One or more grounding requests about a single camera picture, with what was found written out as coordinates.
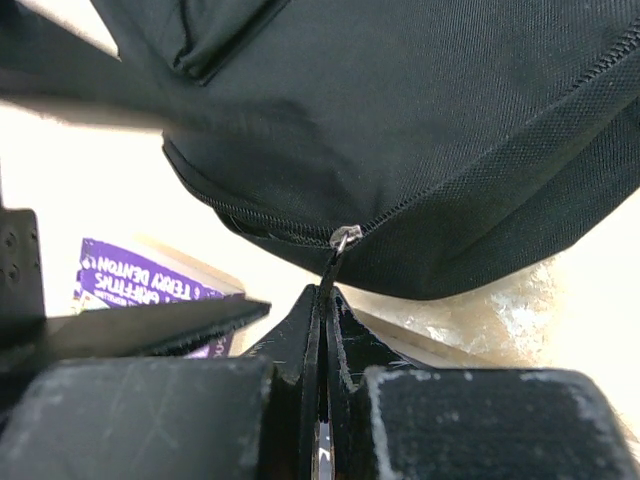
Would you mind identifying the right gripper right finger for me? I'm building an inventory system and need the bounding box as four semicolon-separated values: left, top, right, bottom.
326;292;639;479

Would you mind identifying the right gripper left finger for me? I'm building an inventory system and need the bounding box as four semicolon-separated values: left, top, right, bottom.
1;286;320;479

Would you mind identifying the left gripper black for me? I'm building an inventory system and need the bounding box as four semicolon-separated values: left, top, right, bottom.
1;207;271;370

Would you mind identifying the black student backpack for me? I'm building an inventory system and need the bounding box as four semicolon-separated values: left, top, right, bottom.
1;1;639;300

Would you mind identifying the purple 52-storey treehouse book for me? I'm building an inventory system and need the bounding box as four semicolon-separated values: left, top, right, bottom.
69;236;247;360

